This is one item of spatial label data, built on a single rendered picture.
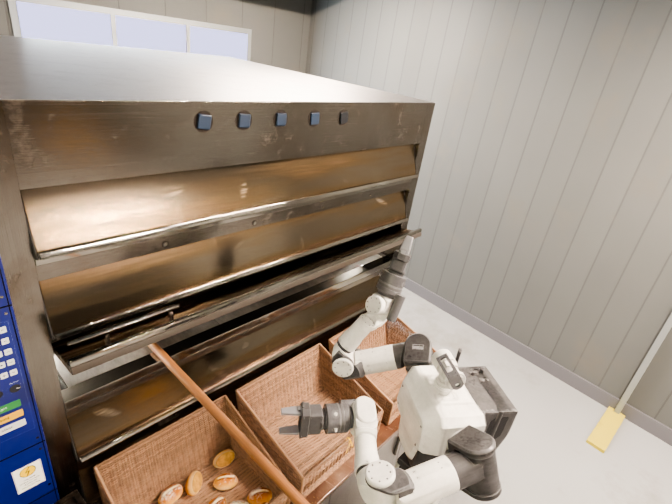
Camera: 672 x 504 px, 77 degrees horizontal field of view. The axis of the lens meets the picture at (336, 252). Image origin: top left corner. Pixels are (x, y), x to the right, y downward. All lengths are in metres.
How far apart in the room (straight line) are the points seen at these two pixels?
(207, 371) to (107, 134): 1.04
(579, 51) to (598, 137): 0.63
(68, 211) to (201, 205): 0.39
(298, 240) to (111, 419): 0.97
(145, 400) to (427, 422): 1.05
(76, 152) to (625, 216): 3.37
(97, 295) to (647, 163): 3.34
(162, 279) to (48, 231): 0.39
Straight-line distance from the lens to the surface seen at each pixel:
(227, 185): 1.55
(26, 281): 1.39
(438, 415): 1.34
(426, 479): 1.23
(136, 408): 1.83
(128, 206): 1.39
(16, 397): 1.55
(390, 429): 2.38
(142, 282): 1.52
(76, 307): 1.47
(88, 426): 1.79
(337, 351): 1.55
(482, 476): 1.30
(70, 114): 1.28
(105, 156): 1.32
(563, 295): 3.96
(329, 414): 1.36
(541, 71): 3.85
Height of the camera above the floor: 2.31
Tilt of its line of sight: 26 degrees down
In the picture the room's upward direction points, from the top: 9 degrees clockwise
